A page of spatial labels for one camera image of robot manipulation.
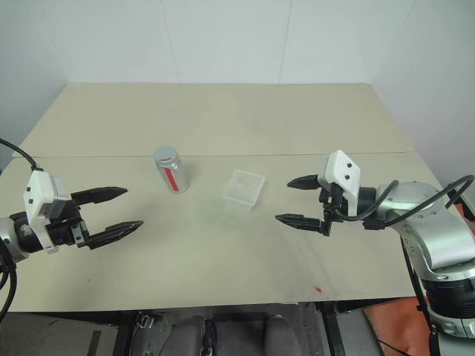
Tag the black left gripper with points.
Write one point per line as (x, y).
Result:
(67, 230)

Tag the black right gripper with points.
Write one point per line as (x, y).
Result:
(335, 200)

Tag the silver can with red label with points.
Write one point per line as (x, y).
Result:
(180, 181)

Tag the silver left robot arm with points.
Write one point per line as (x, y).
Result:
(22, 237)

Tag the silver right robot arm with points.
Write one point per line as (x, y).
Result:
(426, 222)

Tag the clear plastic container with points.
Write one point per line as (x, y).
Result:
(241, 193)

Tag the small metal caster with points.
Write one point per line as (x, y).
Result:
(145, 320)

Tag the dark rounded shape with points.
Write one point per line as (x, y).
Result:
(183, 333)
(280, 333)

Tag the orange floor mat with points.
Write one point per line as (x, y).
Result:
(393, 326)

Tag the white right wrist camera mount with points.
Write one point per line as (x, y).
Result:
(339, 163)

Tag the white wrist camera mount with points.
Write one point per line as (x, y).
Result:
(339, 163)
(35, 193)

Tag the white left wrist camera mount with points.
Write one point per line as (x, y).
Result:
(35, 193)

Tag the black table frame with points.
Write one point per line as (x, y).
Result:
(331, 330)

